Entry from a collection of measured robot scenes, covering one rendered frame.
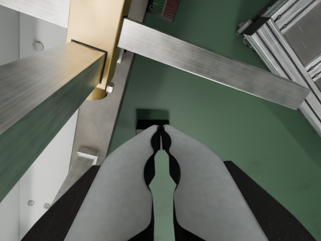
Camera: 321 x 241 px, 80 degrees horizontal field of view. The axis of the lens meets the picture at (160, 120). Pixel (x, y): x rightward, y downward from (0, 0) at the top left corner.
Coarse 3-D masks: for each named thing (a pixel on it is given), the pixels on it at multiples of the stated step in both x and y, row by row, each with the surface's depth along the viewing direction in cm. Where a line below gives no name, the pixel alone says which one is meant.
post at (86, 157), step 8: (80, 152) 42; (88, 152) 43; (96, 152) 44; (80, 160) 41; (88, 160) 42; (96, 160) 44; (72, 168) 39; (80, 168) 39; (88, 168) 40; (72, 176) 37; (80, 176) 38; (64, 184) 35; (72, 184) 36; (64, 192) 34; (56, 200) 32
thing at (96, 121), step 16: (144, 0) 31; (128, 16) 32; (144, 16) 32; (128, 64) 35; (112, 80) 37; (128, 80) 43; (112, 96) 38; (80, 112) 40; (96, 112) 40; (112, 112) 40; (80, 128) 42; (96, 128) 42; (112, 128) 42; (80, 144) 44; (96, 144) 44
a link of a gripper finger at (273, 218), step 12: (228, 168) 8; (240, 180) 8; (252, 180) 8; (252, 192) 7; (264, 192) 7; (252, 204) 7; (264, 204) 7; (276, 204) 7; (264, 216) 6; (276, 216) 6; (288, 216) 6; (264, 228) 6; (276, 228) 6; (288, 228) 6; (300, 228) 6; (276, 240) 6; (288, 240) 6; (300, 240) 6; (312, 240) 6
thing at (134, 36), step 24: (0, 0) 19; (24, 0) 19; (48, 0) 19; (144, 24) 22; (144, 48) 21; (168, 48) 21; (192, 48) 22; (192, 72) 23; (216, 72) 23; (240, 72) 23; (264, 72) 23; (264, 96) 24; (288, 96) 24
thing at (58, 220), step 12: (96, 168) 9; (84, 180) 8; (72, 192) 8; (84, 192) 7; (60, 204) 7; (72, 204) 7; (48, 216) 7; (60, 216) 7; (72, 216) 7; (36, 228) 6; (48, 228) 6; (60, 228) 6; (24, 240) 6; (36, 240) 6; (48, 240) 6; (60, 240) 6
